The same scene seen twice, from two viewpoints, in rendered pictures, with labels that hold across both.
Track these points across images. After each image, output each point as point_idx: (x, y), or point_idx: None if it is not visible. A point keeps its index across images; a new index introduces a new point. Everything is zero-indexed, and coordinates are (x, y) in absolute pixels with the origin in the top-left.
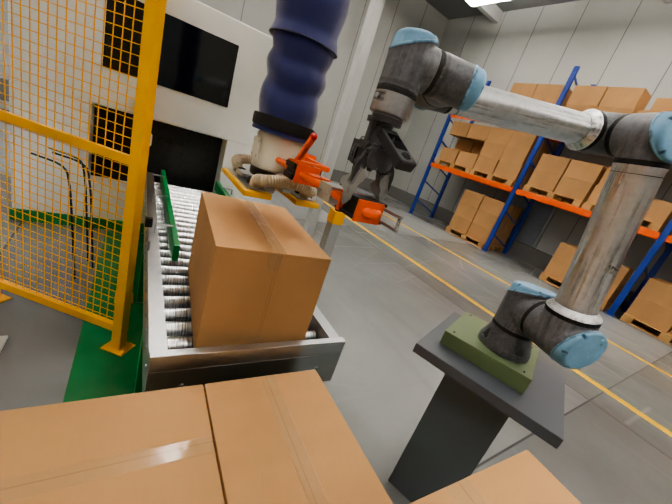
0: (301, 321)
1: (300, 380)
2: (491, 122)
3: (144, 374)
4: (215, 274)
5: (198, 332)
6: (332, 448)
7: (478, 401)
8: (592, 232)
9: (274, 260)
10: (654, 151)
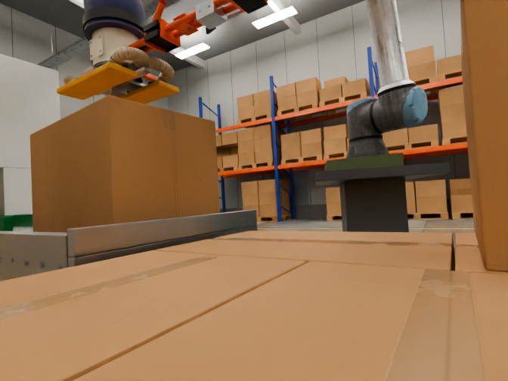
0: (211, 193)
1: (244, 233)
2: None
3: None
4: (116, 131)
5: (113, 215)
6: (322, 235)
7: (380, 199)
8: (378, 27)
9: (168, 118)
10: None
